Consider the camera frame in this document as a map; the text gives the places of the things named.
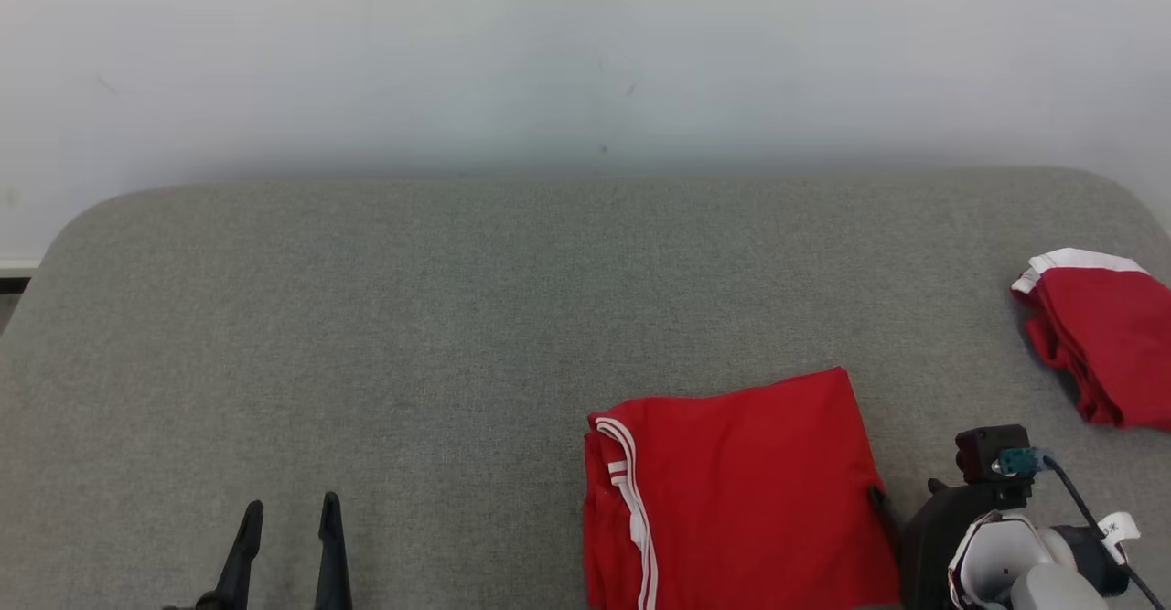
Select dark baseboard strip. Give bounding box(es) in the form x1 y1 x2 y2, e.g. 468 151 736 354
0 258 42 295

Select red basketball jersey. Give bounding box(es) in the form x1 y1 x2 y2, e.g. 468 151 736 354
583 367 904 610

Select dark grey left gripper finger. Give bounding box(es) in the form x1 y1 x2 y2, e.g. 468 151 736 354
313 490 355 610
195 499 265 610

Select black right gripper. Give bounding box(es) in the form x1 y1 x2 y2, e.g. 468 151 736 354
866 477 1032 610

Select red shorts with white stripes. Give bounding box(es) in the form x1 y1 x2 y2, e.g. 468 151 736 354
1010 247 1171 433

